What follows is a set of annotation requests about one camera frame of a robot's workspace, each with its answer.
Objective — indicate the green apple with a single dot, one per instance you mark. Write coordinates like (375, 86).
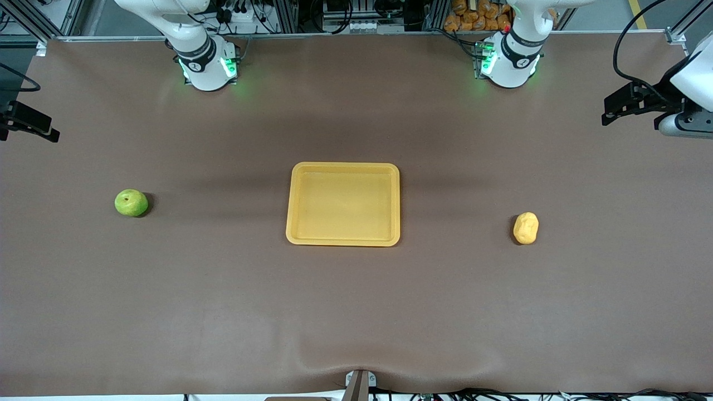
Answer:
(131, 203)

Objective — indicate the yellow potato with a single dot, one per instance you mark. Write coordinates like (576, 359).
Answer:
(526, 228)

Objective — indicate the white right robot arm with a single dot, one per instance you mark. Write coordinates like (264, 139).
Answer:
(203, 72)

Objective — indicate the yellow plastic tray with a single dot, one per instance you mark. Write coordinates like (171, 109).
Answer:
(343, 206)

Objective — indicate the orange snack packet pile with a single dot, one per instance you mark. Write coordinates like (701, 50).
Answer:
(473, 15)

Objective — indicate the white power strip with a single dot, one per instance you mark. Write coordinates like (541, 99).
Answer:
(239, 15)

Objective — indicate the brown table mat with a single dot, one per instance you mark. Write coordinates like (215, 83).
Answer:
(356, 312)

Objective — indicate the metal corner bracket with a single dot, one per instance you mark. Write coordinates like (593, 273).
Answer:
(675, 37)

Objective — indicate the metal table clamp bracket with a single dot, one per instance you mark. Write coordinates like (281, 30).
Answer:
(359, 385)

